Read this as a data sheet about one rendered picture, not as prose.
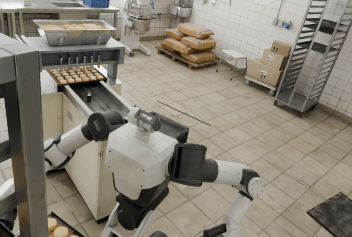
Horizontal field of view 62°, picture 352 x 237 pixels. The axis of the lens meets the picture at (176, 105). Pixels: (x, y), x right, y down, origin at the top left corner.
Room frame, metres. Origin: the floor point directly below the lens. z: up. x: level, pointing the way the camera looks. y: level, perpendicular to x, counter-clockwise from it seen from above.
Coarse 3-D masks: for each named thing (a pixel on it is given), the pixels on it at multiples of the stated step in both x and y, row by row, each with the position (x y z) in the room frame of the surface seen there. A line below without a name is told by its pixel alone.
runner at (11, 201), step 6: (12, 192) 0.29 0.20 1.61; (0, 198) 0.28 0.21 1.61; (6, 198) 0.28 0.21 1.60; (12, 198) 0.29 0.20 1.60; (0, 204) 0.28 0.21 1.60; (6, 204) 0.28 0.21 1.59; (12, 204) 0.29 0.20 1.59; (0, 210) 0.27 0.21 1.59; (6, 210) 0.28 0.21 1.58; (0, 216) 0.27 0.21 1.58
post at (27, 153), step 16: (0, 48) 0.29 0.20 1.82; (16, 48) 0.30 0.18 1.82; (32, 48) 0.31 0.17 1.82; (16, 64) 0.28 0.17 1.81; (32, 64) 0.30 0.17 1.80; (16, 80) 0.28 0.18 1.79; (32, 80) 0.30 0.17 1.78; (16, 96) 0.28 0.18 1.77; (32, 96) 0.30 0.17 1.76; (16, 112) 0.28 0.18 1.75; (32, 112) 0.29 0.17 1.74; (16, 128) 0.28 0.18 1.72; (32, 128) 0.29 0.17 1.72; (16, 144) 0.29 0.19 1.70; (32, 144) 0.29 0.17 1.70; (16, 160) 0.29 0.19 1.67; (32, 160) 0.29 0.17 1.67; (16, 176) 0.29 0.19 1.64; (32, 176) 0.29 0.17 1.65; (16, 192) 0.29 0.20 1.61; (32, 192) 0.29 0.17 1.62; (32, 208) 0.29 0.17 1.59; (32, 224) 0.28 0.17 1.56
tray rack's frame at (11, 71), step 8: (0, 40) 0.31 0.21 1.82; (8, 40) 0.32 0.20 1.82; (16, 40) 0.32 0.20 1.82; (0, 56) 0.27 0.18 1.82; (8, 56) 0.28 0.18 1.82; (0, 64) 0.27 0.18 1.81; (8, 64) 0.27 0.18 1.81; (0, 72) 0.27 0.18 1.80; (8, 72) 0.27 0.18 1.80; (0, 80) 0.26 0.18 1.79; (8, 80) 0.27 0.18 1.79
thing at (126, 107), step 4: (96, 84) 2.24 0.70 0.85; (100, 84) 2.19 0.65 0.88; (104, 84) 2.16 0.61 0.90; (104, 88) 2.14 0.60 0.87; (108, 88) 2.10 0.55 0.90; (104, 92) 2.13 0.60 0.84; (108, 92) 2.08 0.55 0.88; (112, 92) 2.04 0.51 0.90; (112, 96) 2.03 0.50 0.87; (116, 96) 1.99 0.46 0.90; (116, 100) 1.98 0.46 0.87; (120, 100) 1.94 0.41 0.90; (124, 100) 1.94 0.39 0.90; (120, 104) 1.93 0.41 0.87; (124, 104) 1.89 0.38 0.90; (128, 104) 1.90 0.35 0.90; (124, 108) 1.89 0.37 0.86; (128, 108) 1.85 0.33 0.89; (128, 112) 1.85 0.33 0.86
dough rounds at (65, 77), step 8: (48, 72) 2.18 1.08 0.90; (56, 72) 2.17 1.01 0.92; (64, 72) 2.20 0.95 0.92; (72, 72) 2.23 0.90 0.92; (80, 72) 2.26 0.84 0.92; (88, 72) 2.29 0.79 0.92; (96, 72) 2.33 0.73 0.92; (56, 80) 2.07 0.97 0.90; (64, 80) 2.05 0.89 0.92; (72, 80) 2.08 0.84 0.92; (80, 80) 2.11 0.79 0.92; (88, 80) 2.16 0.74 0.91
